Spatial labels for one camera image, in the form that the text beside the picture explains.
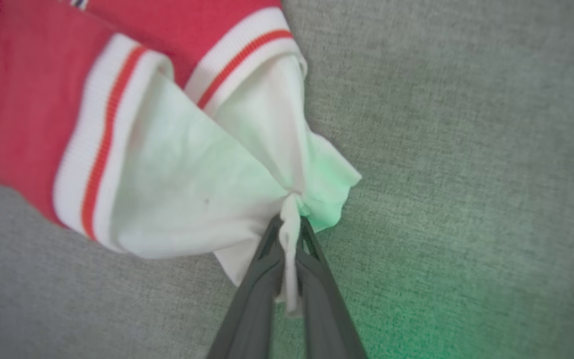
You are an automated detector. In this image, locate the red basketball jersey garment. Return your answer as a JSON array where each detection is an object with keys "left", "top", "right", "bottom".
[{"left": 0, "top": 0, "right": 363, "bottom": 318}]

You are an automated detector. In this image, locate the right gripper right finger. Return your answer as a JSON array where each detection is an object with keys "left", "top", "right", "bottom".
[{"left": 294, "top": 217, "right": 369, "bottom": 359}]

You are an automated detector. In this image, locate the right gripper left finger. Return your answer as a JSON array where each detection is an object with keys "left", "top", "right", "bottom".
[{"left": 206, "top": 214, "right": 286, "bottom": 359}]

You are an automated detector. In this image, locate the grey fabric sofa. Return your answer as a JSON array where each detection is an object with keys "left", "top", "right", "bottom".
[{"left": 0, "top": 0, "right": 574, "bottom": 359}]

